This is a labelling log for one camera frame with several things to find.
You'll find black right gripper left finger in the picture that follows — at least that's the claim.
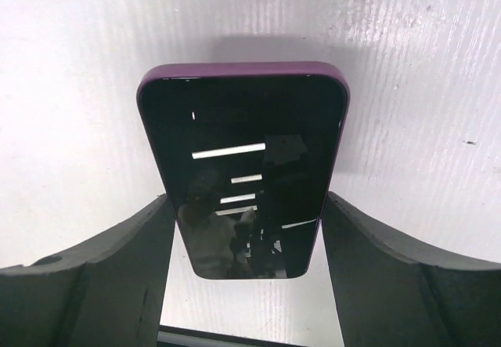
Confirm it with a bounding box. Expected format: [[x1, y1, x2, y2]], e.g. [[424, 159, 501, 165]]
[[1, 195, 175, 346]]

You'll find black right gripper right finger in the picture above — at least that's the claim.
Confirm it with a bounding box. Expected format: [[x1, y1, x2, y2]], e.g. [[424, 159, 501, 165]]
[[322, 193, 500, 346]]

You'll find phone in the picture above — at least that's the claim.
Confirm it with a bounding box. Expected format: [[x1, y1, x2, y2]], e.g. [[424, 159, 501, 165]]
[[136, 61, 350, 280]]

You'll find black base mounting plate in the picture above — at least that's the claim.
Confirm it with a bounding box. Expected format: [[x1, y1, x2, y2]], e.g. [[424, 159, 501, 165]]
[[159, 324, 345, 346]]

